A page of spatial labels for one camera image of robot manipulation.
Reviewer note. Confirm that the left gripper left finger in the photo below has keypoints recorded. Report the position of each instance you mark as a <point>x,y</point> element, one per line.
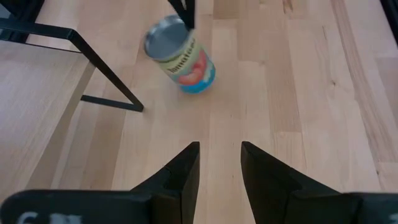
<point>177,193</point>

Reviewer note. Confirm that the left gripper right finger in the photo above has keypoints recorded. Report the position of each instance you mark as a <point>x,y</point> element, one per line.
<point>280,196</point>

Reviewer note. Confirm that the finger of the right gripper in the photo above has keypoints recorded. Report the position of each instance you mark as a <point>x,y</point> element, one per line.
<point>186,12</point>

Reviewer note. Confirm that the tomatoes label tin can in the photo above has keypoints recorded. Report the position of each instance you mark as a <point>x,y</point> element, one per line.
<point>186,62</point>

